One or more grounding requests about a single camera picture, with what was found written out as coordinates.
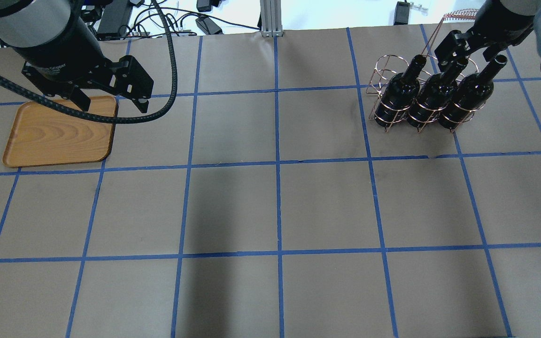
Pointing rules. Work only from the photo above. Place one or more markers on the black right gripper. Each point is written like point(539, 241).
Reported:
point(506, 24)

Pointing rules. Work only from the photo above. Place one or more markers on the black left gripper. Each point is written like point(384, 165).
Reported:
point(60, 57)

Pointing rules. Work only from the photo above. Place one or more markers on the dark wine bottle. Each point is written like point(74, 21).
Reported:
point(399, 94)
point(471, 94)
point(435, 95)

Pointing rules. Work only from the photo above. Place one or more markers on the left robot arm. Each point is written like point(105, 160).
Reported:
point(43, 24)

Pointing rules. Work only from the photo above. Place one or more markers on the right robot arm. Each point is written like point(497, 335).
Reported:
point(511, 10)

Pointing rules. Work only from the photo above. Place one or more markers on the wooden tray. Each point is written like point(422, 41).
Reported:
point(40, 136)

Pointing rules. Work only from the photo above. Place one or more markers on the black power brick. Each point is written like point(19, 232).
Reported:
point(402, 13)

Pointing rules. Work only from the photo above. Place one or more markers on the copper wire bottle basket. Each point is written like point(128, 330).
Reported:
point(389, 65)

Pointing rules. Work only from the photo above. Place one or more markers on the aluminium frame post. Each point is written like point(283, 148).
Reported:
point(271, 23)

